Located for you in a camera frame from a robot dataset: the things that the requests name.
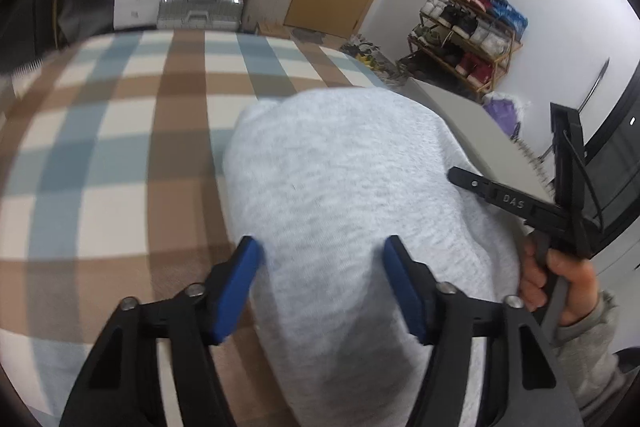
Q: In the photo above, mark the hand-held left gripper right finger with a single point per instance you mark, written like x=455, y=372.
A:
x=405, y=292

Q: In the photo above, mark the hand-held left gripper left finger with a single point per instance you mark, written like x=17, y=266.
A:
x=235, y=292

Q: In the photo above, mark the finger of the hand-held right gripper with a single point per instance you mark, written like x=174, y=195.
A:
x=470, y=182

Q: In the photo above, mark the light grey sweatshirt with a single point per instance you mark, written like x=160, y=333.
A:
x=340, y=187

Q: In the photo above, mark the person's right forearm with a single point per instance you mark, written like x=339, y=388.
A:
x=590, y=357

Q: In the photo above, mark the person's right hand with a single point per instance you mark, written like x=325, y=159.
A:
x=582, y=287

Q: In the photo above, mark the purple bag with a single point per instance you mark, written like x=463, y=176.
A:
x=500, y=112

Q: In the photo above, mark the black framed glass door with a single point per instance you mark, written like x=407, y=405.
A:
x=620, y=167

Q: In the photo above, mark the bamboo shoe rack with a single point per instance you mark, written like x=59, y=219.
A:
x=496, y=69

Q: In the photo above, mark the wooden shoe rack with shoes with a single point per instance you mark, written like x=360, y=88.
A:
x=485, y=34

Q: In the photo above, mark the pile of sneakers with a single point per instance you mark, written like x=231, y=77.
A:
x=365, y=54

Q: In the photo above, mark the checked bed sheet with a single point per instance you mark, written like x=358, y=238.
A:
x=125, y=132

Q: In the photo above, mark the grey floor rag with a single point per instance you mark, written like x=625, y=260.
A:
x=305, y=36

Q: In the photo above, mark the silver suitcase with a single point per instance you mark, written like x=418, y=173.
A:
x=200, y=12

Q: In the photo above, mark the dark plastic bag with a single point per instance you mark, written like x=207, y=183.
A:
x=85, y=7

